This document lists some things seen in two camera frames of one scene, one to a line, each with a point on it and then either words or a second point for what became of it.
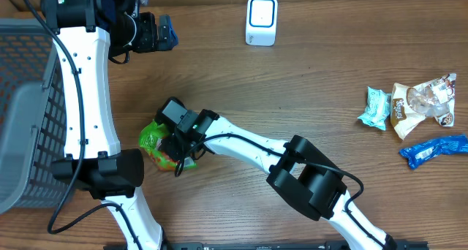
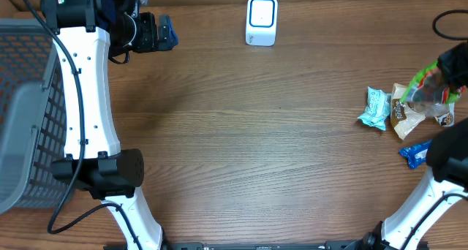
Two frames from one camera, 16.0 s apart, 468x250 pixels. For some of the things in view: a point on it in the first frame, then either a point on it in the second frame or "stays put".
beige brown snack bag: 409,105 stays put
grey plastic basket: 34,125 stays put
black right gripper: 165,144 → 449,61
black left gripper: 149,44 stays put
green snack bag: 148,137 → 431,86
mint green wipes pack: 377,108 stays put
